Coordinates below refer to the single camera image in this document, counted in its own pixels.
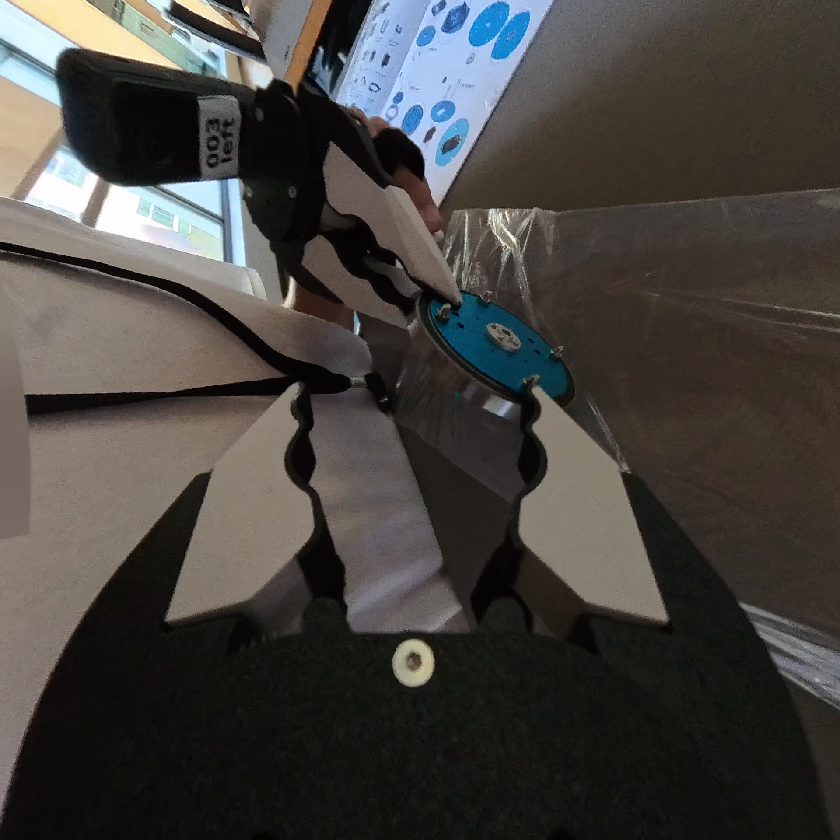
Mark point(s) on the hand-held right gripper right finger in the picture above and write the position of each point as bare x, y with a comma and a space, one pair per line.
584, 525

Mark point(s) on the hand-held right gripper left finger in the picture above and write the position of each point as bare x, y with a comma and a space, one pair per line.
243, 525

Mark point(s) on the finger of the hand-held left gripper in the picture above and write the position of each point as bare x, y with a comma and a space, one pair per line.
400, 223
348, 282

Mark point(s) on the person's left forearm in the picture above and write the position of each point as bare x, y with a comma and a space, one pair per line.
318, 305

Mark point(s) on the person's left hand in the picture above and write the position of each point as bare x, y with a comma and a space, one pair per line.
423, 200

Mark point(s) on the window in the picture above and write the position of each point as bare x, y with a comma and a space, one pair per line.
170, 210

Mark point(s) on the assembly instruction booklet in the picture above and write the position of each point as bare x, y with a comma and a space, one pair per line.
472, 65

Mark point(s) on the clear plastic bag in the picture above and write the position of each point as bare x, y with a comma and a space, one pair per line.
689, 361

